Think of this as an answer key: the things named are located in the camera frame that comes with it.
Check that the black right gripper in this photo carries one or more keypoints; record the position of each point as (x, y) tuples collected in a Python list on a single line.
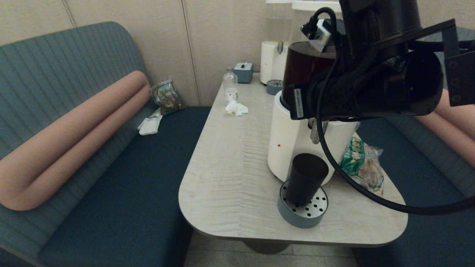
[(345, 96)]

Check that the steel dispenser tap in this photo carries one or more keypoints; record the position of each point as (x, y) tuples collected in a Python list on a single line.
[(313, 132), (279, 47)]

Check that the black plastic cup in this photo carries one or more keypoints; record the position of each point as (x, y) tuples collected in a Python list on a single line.
[(306, 178)]

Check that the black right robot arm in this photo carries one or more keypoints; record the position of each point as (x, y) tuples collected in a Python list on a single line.
[(404, 74)]

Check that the round grey drip tray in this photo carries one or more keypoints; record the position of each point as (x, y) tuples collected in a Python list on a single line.
[(273, 89), (297, 219)]

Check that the green white snack bag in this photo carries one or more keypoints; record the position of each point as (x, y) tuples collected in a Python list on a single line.
[(365, 167)]

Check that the dark tea beverage dispenser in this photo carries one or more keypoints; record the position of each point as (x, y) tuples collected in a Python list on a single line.
[(289, 144)]

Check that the clear water beverage dispenser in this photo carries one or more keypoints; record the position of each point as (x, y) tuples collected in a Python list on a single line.
[(270, 63)]

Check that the grey blue tissue box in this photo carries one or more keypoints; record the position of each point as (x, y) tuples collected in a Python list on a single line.
[(243, 73)]

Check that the crumpled white tissue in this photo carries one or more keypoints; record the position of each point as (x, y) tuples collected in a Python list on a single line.
[(236, 108)]

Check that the pink right bolster cushion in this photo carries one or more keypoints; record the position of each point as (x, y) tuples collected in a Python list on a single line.
[(452, 126)]

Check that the pink bolster cushion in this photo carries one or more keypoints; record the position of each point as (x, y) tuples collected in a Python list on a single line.
[(66, 144), (452, 126)]

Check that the clear plastic bottle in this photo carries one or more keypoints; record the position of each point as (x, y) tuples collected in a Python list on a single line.
[(230, 86)]

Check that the teal right booth bench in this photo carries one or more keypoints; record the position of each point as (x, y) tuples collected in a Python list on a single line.
[(426, 237)]

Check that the teal booth bench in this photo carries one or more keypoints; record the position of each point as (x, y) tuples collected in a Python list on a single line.
[(111, 185), (426, 237)]

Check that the brown green snack bag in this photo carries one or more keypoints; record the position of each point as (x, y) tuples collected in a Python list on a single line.
[(166, 97)]

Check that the white napkin pack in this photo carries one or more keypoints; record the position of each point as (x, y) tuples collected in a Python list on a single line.
[(150, 125)]

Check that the teal left booth bench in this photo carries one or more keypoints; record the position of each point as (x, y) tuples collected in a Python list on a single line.
[(111, 185)]

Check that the pink left bolster cushion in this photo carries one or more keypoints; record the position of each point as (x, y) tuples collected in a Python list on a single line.
[(66, 144)]

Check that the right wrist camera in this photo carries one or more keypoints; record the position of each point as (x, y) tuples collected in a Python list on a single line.
[(321, 35)]

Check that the bronze table pedestal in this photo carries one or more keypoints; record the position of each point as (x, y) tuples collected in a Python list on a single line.
[(266, 247)]

